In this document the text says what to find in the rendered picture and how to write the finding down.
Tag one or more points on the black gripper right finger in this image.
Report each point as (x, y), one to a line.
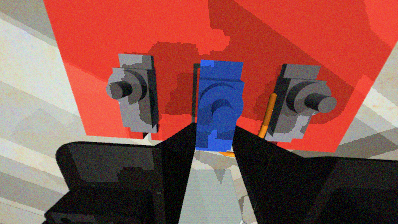
(285, 188)

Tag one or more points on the red flat deck plate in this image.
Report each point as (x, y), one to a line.
(134, 65)

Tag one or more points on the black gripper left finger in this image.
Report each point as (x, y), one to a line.
(162, 169)

